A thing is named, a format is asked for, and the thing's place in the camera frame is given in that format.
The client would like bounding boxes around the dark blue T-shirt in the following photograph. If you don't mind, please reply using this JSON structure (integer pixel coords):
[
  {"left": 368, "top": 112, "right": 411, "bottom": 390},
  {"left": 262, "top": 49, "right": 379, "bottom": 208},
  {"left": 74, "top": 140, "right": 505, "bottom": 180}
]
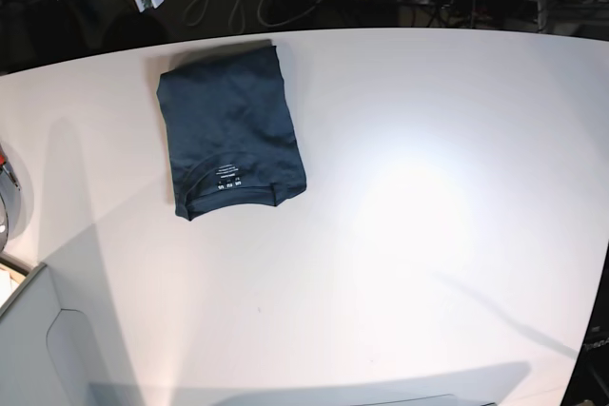
[{"left": 156, "top": 45, "right": 307, "bottom": 221}]

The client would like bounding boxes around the grey bin at left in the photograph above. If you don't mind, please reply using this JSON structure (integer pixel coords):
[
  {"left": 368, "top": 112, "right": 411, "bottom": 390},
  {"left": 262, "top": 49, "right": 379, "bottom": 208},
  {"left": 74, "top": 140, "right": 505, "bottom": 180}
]
[{"left": 0, "top": 261, "right": 96, "bottom": 406}]

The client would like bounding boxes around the red and white device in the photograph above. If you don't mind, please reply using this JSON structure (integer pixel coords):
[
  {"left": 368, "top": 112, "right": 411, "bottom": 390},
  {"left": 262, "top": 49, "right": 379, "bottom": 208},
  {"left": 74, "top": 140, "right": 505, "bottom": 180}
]
[{"left": 1, "top": 142, "right": 28, "bottom": 253}]

